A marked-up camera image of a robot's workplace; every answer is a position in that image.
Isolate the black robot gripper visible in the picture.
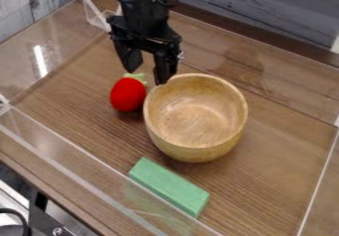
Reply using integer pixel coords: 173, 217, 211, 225
107, 0, 181, 85

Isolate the red plush strawberry toy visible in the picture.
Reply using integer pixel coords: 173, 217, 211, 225
109, 72, 147, 112

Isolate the light wooden bowl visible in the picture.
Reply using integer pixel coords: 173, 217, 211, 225
143, 73, 249, 163

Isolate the green rectangular block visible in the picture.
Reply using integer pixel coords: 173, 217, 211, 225
128, 157, 211, 218

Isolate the black metal table leg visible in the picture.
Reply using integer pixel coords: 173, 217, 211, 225
28, 191, 76, 236

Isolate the clear acrylic corner bracket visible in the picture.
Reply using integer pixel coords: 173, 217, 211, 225
83, 0, 121, 33

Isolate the clear acrylic tray wall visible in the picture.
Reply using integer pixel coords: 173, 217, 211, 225
0, 94, 221, 236

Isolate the black cable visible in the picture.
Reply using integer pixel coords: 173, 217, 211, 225
0, 207, 32, 236

